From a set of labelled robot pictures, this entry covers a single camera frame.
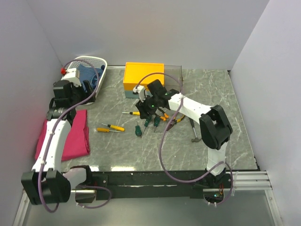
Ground orange black pliers small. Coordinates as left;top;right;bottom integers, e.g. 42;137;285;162
154;107;169;121

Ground yellow screwdriver middle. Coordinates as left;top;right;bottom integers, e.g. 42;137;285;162
102;123;125;132

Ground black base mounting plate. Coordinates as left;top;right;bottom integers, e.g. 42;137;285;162
73;170;232;201

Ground clear plastic drawer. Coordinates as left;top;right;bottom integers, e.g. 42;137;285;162
164;65;183;92

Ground aluminium rail frame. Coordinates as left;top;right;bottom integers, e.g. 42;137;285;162
14;171;283;226

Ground white plastic basket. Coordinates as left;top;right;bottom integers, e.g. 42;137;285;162
64;56;108;105

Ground orange grey drawer box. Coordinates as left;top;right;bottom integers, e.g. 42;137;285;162
123;62;165;98

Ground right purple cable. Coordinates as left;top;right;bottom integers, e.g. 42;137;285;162
136;72;234;205

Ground yellow screwdriver upper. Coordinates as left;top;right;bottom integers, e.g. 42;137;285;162
123;112;140;116

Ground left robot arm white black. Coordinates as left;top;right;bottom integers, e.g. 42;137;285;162
21;80;94;205

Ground green screwdriver right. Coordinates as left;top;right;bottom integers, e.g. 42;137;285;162
153;116;160;132

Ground blue cloth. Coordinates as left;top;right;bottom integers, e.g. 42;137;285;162
77;64;97;93

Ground small black hammer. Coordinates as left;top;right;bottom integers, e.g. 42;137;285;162
189;118;201;143

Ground yellow screwdriver lower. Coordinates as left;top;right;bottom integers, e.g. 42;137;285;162
96;128;121;133

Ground orange black long-nose pliers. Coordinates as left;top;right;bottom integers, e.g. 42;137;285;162
167;115;185;131

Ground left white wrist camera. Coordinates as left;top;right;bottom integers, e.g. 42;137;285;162
61;68;81;87

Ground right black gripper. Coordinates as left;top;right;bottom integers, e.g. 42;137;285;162
135;93;159;120

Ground pink folded cloth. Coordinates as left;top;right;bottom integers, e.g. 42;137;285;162
34;109;91;162

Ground yellow screwdriver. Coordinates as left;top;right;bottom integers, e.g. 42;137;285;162
123;112;140;116
96;128;121;133
102;123;125;132

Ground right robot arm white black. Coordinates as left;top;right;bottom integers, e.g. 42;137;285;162
133;80;233;188

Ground green screwdriver short left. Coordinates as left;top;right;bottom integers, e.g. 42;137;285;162
135;122;142;137

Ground green screwdriver long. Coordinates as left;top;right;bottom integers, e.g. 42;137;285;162
141;116;151;136

